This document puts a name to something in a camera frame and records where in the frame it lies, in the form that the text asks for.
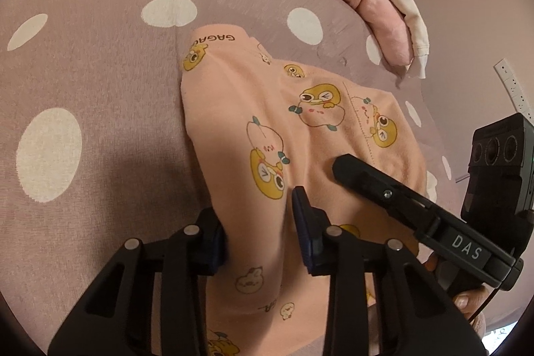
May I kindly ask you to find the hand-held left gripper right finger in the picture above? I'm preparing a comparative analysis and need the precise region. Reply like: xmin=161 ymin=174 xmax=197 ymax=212
xmin=291 ymin=186 xmax=488 ymax=356

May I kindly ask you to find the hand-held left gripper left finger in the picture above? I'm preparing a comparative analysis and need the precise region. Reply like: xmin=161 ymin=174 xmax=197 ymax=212
xmin=47 ymin=207 xmax=228 ymax=356

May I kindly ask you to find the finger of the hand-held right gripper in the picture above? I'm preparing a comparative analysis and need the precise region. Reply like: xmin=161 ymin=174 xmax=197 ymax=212
xmin=331 ymin=153 xmax=450 ymax=241

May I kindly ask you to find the peach cartoon print garment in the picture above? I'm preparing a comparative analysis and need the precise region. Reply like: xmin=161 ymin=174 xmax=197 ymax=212
xmin=179 ymin=23 xmax=439 ymax=356

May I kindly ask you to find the person's right hand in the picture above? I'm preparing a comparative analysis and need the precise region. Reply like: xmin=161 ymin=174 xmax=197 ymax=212
xmin=426 ymin=254 xmax=488 ymax=325

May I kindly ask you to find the white power strip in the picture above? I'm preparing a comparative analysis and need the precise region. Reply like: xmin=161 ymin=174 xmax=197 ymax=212
xmin=493 ymin=57 xmax=531 ymax=115

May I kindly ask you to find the pink folded cloth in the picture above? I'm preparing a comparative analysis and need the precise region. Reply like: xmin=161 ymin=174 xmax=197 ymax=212
xmin=341 ymin=0 xmax=412 ymax=67

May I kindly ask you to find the mauve polka dot blanket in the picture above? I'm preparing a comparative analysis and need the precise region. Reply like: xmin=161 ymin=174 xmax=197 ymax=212
xmin=0 ymin=0 xmax=468 ymax=356

